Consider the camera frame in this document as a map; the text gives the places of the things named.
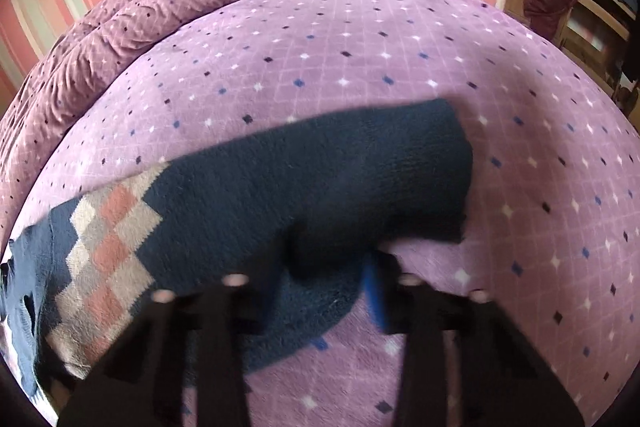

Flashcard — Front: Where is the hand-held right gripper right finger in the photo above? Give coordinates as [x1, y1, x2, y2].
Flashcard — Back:
[365, 253, 586, 427]

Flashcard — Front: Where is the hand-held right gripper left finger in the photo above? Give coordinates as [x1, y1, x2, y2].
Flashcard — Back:
[59, 274, 273, 427]

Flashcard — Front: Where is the navy argyle knit sweater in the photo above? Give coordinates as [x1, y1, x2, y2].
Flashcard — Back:
[0, 98, 474, 400]

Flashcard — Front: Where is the purple diamond-print bed sheet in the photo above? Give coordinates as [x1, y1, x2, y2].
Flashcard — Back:
[0, 0, 640, 427]

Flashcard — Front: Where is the purple dotted duvet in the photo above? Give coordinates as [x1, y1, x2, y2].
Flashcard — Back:
[0, 0, 312, 228]

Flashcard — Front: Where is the wooden shelf unit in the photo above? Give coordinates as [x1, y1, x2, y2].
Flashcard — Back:
[505, 0, 640, 108]

